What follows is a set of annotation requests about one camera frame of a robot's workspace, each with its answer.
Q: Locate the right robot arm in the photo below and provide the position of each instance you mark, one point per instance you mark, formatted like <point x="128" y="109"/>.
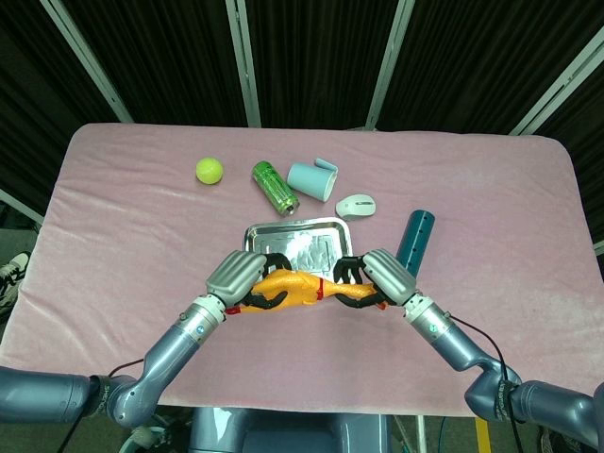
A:
<point x="448" y="344"/>

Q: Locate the black curtain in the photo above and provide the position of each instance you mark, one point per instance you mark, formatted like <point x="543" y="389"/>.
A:
<point x="321" y="56"/>

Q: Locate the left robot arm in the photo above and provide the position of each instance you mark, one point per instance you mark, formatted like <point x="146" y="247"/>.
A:
<point x="165" y="344"/>

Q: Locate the yellow-green tennis ball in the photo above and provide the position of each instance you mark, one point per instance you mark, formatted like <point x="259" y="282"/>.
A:
<point x="209" y="171"/>

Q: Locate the grey-blue robot torso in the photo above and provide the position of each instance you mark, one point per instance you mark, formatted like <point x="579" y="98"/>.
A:
<point x="283" y="434"/>

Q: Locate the white computer mouse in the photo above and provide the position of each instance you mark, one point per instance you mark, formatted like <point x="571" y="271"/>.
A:
<point x="356" y="206"/>

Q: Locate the white sneaker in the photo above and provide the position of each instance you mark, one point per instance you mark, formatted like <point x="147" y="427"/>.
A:
<point x="11" y="278"/>

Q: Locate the green drink can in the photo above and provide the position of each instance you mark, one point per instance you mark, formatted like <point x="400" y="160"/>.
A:
<point x="275" y="188"/>

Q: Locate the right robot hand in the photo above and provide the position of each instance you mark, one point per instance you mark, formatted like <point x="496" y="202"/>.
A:
<point x="389" y="276"/>

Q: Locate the light blue plastic cup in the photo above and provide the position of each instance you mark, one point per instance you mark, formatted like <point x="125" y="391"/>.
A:
<point x="309" y="181"/>

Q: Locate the pink tablecloth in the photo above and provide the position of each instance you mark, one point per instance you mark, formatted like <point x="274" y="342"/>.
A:
<point x="118" y="259"/>

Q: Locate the yellow rubber chicken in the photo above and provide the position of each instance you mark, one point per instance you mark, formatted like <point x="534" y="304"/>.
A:
<point x="304" y="288"/>

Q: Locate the white frame post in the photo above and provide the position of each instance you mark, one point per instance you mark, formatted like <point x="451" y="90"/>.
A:
<point x="85" y="61"/>
<point x="557" y="89"/>
<point x="599" y="247"/>
<point x="389" y="61"/>
<point x="19" y="207"/>
<point x="243" y="61"/>

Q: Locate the stainless steel tray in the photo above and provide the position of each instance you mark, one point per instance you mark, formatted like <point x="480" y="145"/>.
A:
<point x="302" y="240"/>

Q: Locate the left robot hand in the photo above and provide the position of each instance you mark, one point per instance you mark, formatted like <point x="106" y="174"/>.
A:
<point x="233" y="276"/>

